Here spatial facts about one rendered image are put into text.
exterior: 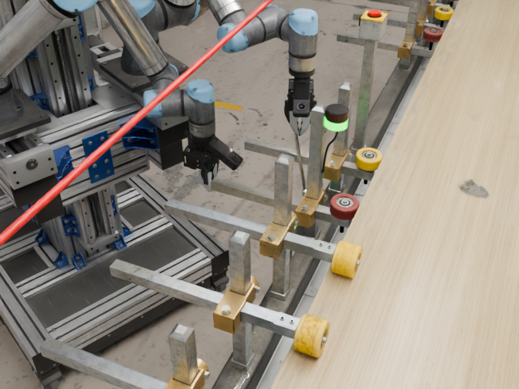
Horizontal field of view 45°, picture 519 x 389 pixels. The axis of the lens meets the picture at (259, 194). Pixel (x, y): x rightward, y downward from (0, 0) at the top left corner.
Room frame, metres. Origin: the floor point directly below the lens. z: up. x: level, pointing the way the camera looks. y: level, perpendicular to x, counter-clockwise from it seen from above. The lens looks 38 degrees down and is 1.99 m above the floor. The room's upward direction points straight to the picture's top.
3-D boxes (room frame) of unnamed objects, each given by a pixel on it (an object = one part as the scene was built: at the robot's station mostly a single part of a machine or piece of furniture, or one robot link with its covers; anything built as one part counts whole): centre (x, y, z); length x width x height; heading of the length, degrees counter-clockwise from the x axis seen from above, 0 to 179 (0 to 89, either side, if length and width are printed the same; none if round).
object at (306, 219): (1.39, -0.15, 0.85); 0.14 x 0.06 x 0.05; 157
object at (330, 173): (1.62, -0.25, 0.84); 0.14 x 0.06 x 0.05; 157
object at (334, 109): (1.39, -0.20, 1.06); 0.06 x 0.06 x 0.22; 67
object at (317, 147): (1.41, -0.16, 0.93); 0.04 x 0.04 x 0.48; 67
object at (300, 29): (1.53, -0.11, 1.32); 0.09 x 0.08 x 0.11; 41
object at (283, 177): (1.18, -0.06, 0.93); 0.04 x 0.04 x 0.48; 67
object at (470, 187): (1.39, -0.61, 0.91); 0.09 x 0.07 x 0.02; 34
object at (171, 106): (1.52, 0.26, 1.12); 0.11 x 0.11 x 0.08; 6
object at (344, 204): (1.33, -0.24, 0.85); 0.08 x 0.08 x 0.11
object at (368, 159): (1.56, -0.34, 0.85); 0.08 x 0.08 x 0.11
